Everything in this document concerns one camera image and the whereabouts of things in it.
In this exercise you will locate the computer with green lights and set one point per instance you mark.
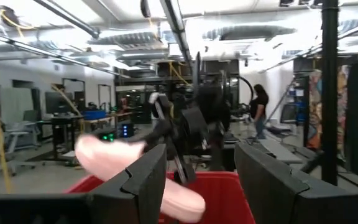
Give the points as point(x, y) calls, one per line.
point(107, 137)

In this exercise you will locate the black monitor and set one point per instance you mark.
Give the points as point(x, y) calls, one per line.
point(57, 102)

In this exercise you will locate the colourful printed banner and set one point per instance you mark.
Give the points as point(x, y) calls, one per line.
point(315, 109)

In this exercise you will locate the black right aluminium frame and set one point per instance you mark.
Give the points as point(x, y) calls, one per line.
point(330, 93)

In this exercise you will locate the wooden worktable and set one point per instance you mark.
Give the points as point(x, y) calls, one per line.
point(120, 114)

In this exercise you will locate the pink slide sandal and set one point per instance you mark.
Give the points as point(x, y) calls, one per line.
point(104, 155)

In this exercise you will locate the blue storage bin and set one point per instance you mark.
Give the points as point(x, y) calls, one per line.
point(95, 115)

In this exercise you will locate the black desk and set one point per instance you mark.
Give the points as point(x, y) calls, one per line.
point(62, 119)

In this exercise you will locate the red plastic bin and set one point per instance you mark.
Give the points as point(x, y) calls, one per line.
point(222, 199)

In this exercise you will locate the computer with blue lights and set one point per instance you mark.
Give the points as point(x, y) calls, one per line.
point(126, 130)

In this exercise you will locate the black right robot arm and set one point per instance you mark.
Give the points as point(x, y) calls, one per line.
point(211, 102)

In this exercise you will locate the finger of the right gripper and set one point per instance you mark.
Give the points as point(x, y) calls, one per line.
point(186, 171)
point(160, 135)

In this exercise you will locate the grey office chair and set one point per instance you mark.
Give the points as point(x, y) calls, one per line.
point(17, 137)

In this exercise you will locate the person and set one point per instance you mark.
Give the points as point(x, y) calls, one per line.
point(261, 105)

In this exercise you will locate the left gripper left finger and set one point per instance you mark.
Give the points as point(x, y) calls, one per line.
point(129, 205)

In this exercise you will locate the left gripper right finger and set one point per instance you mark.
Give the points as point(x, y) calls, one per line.
point(278, 199)

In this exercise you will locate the grey side table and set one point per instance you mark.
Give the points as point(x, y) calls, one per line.
point(280, 151)

